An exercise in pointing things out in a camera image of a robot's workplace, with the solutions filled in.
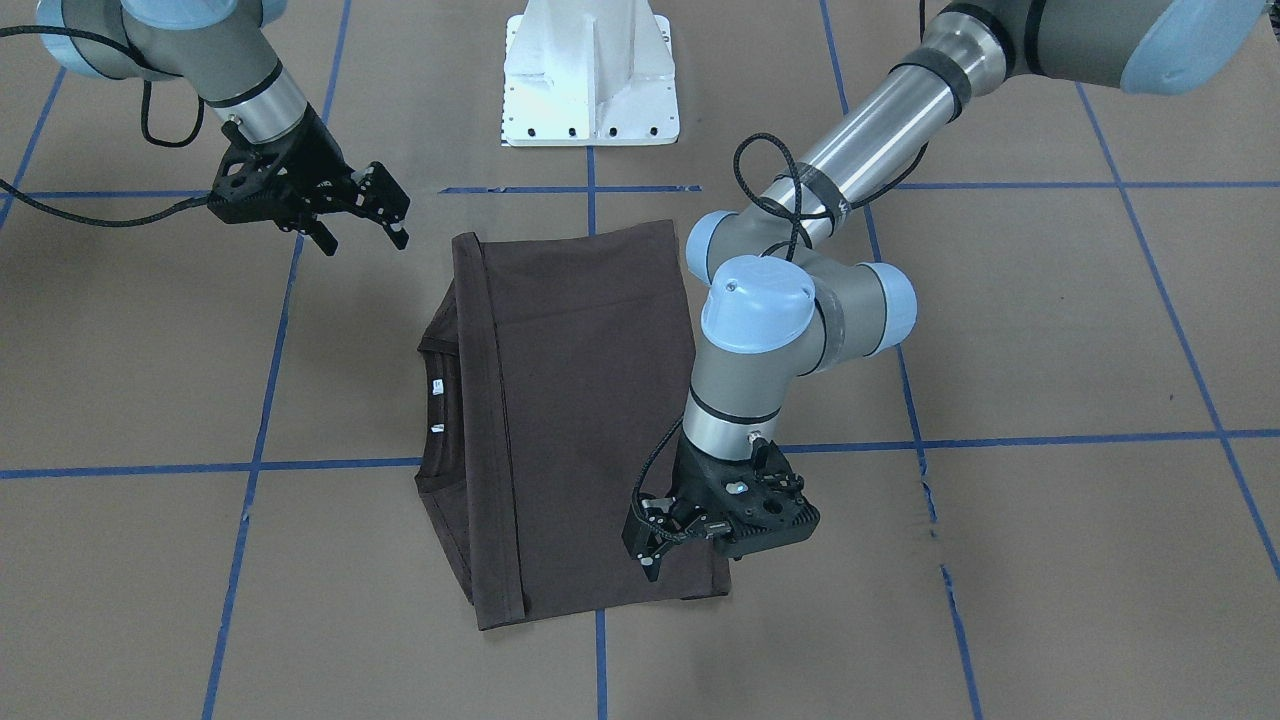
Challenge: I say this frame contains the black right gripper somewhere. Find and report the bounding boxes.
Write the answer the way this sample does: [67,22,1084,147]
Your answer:
[207,108,410,258]

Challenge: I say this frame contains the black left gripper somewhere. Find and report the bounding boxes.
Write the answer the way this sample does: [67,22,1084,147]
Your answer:
[622,436,820,583]

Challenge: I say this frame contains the dark brown t-shirt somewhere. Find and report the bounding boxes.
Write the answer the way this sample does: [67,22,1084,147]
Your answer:
[415,220,731,630]

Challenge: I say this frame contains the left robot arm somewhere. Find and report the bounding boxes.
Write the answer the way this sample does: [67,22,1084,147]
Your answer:
[864,18,1277,575]

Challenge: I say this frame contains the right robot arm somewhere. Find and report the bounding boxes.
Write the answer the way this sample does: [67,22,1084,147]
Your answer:
[36,1,410,255]

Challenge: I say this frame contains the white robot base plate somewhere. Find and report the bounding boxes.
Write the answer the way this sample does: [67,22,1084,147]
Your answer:
[500,1,681,147]

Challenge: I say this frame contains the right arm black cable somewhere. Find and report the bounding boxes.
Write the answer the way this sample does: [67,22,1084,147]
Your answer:
[0,26,216,228]

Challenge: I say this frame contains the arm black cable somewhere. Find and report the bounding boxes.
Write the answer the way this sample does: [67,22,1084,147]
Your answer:
[733,133,851,263]
[0,26,216,228]

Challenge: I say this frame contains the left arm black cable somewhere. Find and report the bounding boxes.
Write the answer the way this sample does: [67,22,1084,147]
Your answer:
[733,133,851,263]

